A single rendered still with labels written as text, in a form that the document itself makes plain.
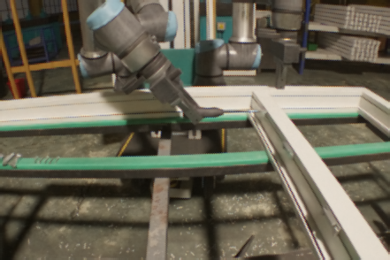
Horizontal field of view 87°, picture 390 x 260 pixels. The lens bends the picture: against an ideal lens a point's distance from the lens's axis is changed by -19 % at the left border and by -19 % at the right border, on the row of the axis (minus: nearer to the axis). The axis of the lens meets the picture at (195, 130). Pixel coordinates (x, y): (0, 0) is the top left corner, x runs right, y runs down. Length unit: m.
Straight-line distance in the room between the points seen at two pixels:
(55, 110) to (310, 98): 0.84
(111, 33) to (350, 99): 0.79
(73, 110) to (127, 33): 0.39
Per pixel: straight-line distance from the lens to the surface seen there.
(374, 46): 5.13
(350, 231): 0.38
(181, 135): 1.74
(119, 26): 0.54
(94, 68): 1.37
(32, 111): 0.92
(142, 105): 0.77
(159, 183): 0.57
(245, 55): 1.31
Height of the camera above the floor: 1.20
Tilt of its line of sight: 29 degrees down
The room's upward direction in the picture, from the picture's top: 1 degrees counter-clockwise
